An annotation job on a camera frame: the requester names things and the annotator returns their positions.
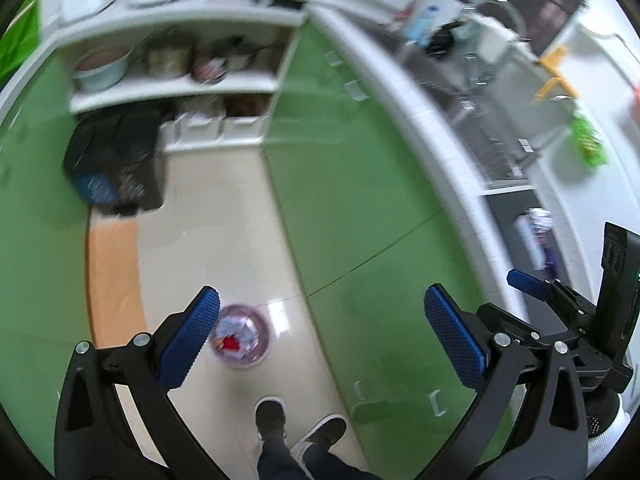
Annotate green plastic basket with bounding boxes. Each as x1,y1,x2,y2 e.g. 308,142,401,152
570,110,611,168

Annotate white plastic bag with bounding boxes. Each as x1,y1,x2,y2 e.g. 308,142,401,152
217,312,264,359

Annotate person's right shoe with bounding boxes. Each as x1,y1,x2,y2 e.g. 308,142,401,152
292,414,348,461

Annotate crumpled silver foil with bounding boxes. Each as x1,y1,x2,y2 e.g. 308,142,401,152
527,207,556,234

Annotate blue bottle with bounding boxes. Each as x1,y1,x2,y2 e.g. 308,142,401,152
405,5,442,46

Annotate person's legs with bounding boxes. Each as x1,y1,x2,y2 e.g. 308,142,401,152
257,435,401,480

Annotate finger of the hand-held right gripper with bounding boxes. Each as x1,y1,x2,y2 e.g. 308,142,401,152
506,269,601,331
476,302,543,348

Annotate person's shoe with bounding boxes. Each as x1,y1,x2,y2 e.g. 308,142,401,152
254,397,287,444
292,414,348,461

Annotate orange floor mat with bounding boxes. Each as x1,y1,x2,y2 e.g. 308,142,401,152
85,220,149,351

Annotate dark window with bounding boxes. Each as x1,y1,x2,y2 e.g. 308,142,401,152
525,0,597,57

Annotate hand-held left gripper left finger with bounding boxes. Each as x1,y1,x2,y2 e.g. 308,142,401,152
54,286,236,480

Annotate black cloth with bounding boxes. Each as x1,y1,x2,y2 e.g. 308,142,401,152
425,22,471,57

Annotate wire drain basket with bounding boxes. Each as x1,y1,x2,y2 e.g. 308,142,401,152
440,85,526,181

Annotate white storage bin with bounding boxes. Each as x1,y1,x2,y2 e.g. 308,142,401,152
222,114,271,140
176,114,224,144

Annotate tall chrome faucet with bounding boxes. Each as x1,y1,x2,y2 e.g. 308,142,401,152
462,0,527,42

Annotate white shelf unit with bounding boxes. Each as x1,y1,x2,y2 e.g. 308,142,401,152
37,2,309,154

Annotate green under-counter cabinet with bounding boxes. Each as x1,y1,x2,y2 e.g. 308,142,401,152
262,25,517,480

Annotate enamel basin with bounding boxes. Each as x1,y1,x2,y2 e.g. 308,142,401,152
72,45,134,92

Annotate stainless steel sink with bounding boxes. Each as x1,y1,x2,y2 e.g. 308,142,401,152
400,40,542,192

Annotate metal steamer pot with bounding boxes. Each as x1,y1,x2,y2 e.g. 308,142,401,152
145,32,194,79

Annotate person's right forearm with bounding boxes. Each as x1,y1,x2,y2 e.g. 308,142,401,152
582,387,629,466

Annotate white hanging caddy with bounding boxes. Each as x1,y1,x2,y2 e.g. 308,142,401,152
475,17,521,61

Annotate black bag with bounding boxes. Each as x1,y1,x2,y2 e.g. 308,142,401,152
62,110,169,214

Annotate patterned bowl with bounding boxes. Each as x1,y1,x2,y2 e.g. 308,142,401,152
192,55,229,84

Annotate green cabinet door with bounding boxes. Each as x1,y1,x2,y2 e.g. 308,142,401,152
0,0,97,342

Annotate translucent plastic box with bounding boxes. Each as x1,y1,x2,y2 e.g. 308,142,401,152
517,216,546,271

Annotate patterned candy wrapper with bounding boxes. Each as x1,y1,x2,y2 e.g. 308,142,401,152
542,240,559,279

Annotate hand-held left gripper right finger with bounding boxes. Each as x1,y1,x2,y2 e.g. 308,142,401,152
415,284,588,480

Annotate pink trash bin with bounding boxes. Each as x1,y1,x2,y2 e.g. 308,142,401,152
212,304,272,370

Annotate person's left shoe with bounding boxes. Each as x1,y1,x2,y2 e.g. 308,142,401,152
254,397,287,444

